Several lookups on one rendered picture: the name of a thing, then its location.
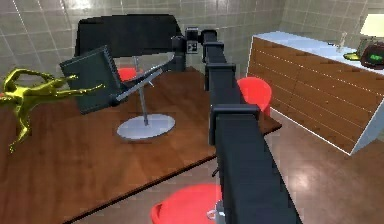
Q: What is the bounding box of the flat green dish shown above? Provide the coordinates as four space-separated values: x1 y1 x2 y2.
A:
342 52 362 62

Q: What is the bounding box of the gold figure statue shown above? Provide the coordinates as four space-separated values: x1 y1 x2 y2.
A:
0 67 106 155

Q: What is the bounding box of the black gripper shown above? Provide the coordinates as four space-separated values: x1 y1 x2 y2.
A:
110 35 188 108

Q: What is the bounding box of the red chair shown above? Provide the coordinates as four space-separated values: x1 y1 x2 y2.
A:
117 66 145 83
237 76 273 118
149 182 224 224

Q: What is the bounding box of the dark red alarm clock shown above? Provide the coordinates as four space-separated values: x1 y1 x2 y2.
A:
360 41 384 70

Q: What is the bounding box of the brown wooden table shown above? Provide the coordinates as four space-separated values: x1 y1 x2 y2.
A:
0 65 283 224

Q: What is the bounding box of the wooden sideboard with white top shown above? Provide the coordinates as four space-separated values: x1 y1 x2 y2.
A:
245 31 384 157

